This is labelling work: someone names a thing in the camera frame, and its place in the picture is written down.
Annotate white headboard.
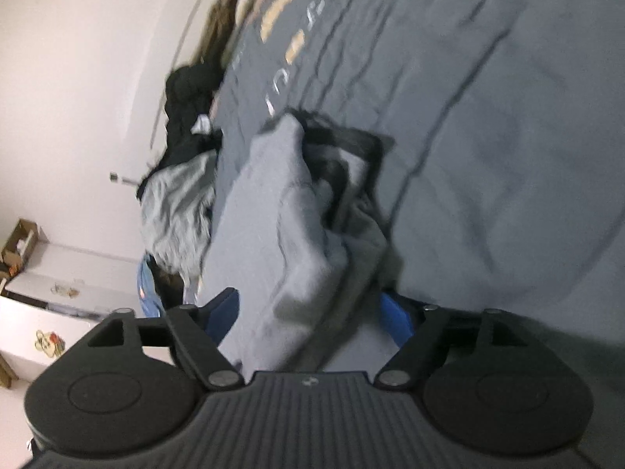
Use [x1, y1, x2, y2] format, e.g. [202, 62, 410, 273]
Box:
[146, 0, 230, 152]

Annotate long cardboard box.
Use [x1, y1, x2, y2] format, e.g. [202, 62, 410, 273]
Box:
[0, 219, 40, 267]

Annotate brown clothes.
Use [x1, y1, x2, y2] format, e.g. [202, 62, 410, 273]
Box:
[151, 259, 201, 304]

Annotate printed grey quilt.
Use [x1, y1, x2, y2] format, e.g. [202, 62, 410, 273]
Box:
[195, 0, 625, 382]

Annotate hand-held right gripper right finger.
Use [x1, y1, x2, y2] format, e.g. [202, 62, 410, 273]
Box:
[373, 290, 540, 392]

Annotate light grey t-shirt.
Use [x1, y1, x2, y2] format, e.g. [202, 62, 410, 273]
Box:
[139, 149, 218, 286]

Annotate white pillow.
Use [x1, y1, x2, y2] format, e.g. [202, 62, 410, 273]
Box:
[234, 0, 267, 25]

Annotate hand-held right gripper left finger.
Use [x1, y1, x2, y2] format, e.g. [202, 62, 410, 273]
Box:
[83, 287, 245, 392]

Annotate white wardrobe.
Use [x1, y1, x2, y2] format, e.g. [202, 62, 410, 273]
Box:
[0, 242, 177, 387]

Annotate blue printed cloth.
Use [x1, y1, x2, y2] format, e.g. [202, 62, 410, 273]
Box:
[137, 254, 167, 320]

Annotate grey sweatshirt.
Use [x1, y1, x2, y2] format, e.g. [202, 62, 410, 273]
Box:
[202, 110, 406, 377]

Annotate folded brown blanket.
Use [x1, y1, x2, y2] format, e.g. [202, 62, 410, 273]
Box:
[198, 0, 279, 69]

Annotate black jacket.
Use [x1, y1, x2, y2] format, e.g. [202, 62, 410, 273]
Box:
[137, 63, 225, 201]

